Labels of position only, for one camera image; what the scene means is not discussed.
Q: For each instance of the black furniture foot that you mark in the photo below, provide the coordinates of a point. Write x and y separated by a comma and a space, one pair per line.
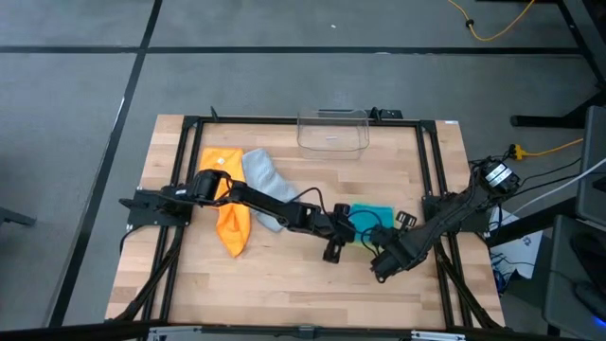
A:
14, 217

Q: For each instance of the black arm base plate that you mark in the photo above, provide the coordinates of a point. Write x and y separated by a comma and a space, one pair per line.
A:
142, 208
480, 222

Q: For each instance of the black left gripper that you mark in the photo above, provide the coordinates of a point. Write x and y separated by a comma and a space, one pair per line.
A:
342, 228

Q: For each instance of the silver bracket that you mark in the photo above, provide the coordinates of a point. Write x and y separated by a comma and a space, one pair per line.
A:
438, 336
175, 334

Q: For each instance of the white paper sheet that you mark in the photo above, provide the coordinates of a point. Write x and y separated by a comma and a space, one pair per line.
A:
521, 251

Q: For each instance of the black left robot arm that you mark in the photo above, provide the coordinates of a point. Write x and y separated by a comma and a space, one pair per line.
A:
265, 203

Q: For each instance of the orange microfiber towel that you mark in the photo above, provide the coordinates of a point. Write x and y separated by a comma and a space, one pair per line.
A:
232, 227

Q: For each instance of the grey waffle microfiber towel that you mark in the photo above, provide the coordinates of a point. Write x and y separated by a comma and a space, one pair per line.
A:
262, 173

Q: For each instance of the black gantry beam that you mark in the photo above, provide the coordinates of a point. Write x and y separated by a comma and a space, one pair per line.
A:
71, 331

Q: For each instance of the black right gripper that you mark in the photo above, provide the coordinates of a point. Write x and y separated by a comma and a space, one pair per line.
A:
395, 251

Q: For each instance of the black frame bracket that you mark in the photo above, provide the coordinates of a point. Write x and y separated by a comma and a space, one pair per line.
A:
388, 114

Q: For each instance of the teal microfiber towel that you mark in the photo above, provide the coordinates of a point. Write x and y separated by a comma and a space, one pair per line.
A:
386, 213

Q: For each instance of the clear plastic bin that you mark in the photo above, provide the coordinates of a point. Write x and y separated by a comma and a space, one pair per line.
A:
331, 142

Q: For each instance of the black aluminium table frame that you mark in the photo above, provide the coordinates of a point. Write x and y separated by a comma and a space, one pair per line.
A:
237, 120

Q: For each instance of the black desk frame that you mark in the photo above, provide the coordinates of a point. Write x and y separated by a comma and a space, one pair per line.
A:
544, 121

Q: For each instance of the small grey camera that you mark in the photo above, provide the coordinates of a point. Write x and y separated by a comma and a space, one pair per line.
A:
307, 332

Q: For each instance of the grey desk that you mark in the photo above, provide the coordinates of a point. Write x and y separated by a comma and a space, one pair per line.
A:
558, 284

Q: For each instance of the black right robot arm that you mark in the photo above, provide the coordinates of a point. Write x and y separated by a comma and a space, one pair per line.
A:
450, 213

